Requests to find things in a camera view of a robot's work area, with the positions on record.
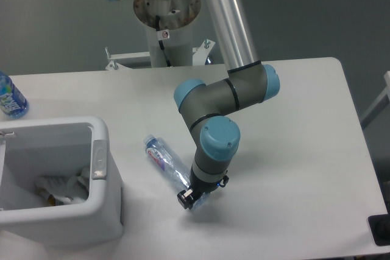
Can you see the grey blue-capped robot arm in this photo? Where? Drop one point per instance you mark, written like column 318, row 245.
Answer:
column 206, row 108

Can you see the white frame at right edge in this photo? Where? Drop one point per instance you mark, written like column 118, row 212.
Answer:
column 377, row 106

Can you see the white plastic trash can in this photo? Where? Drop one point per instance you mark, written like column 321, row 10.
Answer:
column 59, row 147

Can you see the white paper wrapper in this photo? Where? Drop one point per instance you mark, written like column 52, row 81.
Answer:
column 84, row 177

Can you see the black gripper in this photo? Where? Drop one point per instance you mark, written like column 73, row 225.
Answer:
column 200, row 183

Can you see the trash inside the can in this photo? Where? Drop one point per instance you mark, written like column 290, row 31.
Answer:
column 60, row 190

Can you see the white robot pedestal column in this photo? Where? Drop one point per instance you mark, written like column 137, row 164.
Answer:
column 169, row 29

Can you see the crushed clear plastic bottle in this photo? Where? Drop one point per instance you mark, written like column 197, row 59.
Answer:
column 170, row 165

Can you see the blue labelled water bottle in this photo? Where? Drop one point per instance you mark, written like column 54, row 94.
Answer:
column 13, row 102

